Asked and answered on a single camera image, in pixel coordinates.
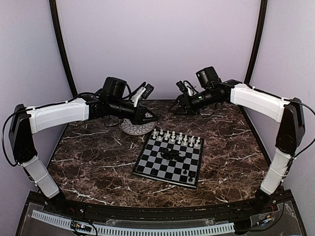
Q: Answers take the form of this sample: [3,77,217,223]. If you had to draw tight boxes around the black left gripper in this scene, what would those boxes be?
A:
[109,98,159,125]

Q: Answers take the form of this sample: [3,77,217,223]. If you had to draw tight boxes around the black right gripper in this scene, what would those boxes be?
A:
[168,88,220,116]

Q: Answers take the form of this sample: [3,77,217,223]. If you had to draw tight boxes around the black white chess board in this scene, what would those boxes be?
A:
[132,129,204,189]

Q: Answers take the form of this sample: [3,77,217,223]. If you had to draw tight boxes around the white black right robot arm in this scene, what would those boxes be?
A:
[170,80,305,195]

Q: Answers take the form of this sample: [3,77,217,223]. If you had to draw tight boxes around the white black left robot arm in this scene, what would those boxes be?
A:
[6,84,158,214]

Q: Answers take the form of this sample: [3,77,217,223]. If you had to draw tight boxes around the floral patterned ceramic plate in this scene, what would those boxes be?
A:
[119,119,157,136]

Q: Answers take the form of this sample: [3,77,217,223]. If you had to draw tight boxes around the white queen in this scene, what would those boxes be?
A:
[171,131,176,140]

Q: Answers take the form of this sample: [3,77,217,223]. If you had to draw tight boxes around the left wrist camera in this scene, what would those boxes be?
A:
[103,77,127,98]

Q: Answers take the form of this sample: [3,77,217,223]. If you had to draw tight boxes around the black right corner frame post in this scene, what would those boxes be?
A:
[244,0,268,84]

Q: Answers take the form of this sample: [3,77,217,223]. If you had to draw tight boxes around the black corner frame post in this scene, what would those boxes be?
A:
[49,0,78,97]
[244,0,268,84]

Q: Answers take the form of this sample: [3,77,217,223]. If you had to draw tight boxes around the white slotted cable duct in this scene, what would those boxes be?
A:
[31,210,235,236]

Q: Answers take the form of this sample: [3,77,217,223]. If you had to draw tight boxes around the black front frame rail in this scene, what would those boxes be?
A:
[24,190,296,223]

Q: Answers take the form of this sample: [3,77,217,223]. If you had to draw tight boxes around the black left corner frame post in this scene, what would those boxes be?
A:
[49,0,78,97]

